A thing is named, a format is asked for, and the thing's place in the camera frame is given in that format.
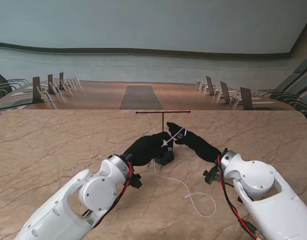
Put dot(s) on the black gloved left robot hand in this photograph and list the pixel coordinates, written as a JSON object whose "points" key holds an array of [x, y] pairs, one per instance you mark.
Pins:
{"points": [[146, 150]]}

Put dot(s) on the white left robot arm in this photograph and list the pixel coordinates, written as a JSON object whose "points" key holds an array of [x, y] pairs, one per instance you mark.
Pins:
{"points": [[56, 212]]}

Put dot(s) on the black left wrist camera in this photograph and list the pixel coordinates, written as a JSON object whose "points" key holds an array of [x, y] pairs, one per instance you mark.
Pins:
{"points": [[136, 180]]}

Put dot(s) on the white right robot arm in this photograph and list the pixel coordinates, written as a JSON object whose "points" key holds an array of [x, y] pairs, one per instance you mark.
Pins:
{"points": [[268, 200]]}

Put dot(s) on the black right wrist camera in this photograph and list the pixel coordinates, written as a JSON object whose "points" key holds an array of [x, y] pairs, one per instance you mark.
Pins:
{"points": [[211, 175]]}

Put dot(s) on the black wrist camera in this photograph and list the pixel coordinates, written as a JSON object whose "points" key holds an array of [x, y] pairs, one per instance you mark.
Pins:
{"points": [[136, 180], [211, 175]]}

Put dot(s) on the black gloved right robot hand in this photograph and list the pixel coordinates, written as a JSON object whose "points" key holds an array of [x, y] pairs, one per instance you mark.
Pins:
{"points": [[201, 147]]}

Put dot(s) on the printed conference room backdrop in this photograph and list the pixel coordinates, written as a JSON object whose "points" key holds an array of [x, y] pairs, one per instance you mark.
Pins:
{"points": [[153, 37]]}

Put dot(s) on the black T-bar rack marble base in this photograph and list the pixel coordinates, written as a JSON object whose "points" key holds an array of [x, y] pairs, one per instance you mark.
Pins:
{"points": [[166, 158]]}

